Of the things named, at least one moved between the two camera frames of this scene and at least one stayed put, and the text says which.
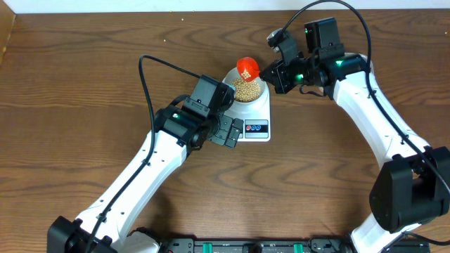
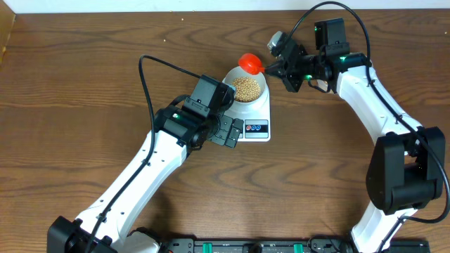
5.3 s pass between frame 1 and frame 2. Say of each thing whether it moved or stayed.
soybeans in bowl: stayed
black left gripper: stayed
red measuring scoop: moved
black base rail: stayed
